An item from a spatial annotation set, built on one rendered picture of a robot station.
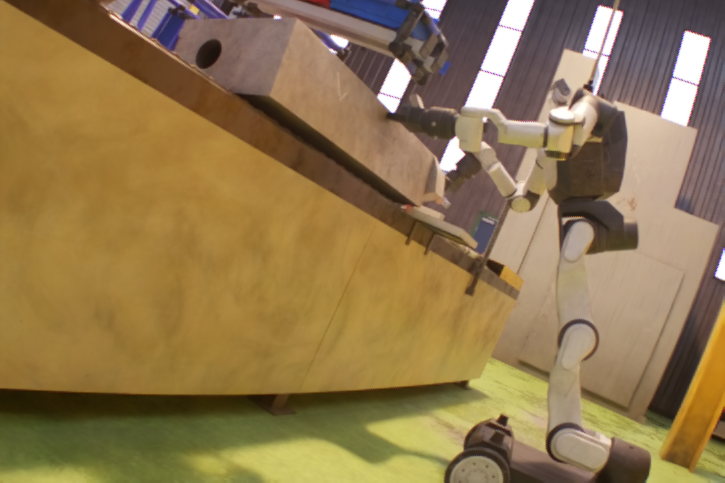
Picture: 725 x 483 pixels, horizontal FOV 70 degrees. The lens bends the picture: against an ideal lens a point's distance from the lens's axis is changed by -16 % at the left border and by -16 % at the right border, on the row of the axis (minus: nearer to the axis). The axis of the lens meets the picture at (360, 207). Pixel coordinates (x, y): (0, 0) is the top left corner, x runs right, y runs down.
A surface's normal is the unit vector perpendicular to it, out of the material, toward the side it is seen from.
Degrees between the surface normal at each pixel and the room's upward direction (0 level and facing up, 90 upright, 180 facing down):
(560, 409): 90
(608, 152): 84
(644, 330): 90
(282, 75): 80
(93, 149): 90
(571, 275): 109
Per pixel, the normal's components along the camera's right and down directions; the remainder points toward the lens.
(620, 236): -0.25, 0.22
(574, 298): -0.27, -0.18
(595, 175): -0.03, 0.00
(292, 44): 0.87, 0.18
